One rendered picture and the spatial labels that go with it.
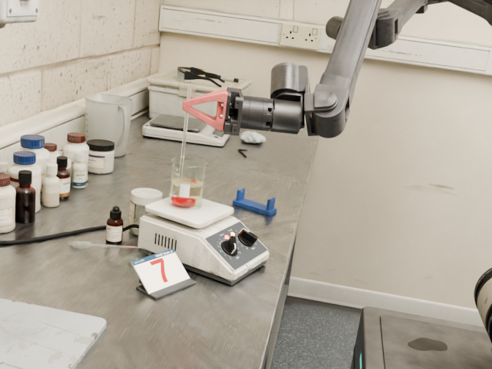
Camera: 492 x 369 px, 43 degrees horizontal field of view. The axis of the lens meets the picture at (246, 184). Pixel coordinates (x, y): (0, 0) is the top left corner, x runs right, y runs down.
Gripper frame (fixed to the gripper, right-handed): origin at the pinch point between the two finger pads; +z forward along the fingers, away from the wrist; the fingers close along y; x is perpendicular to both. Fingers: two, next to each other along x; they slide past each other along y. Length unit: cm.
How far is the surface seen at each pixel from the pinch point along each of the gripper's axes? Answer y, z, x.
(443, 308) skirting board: -120, -111, 94
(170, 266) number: 14.0, 0.0, 24.0
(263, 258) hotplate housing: 6.7, -15.9, 24.3
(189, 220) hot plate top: 9.0, -2.3, 17.5
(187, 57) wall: -147, 4, 7
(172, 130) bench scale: -82, 5, 23
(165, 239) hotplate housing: 7.9, 1.3, 21.8
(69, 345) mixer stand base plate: 37.2, 11.2, 25.3
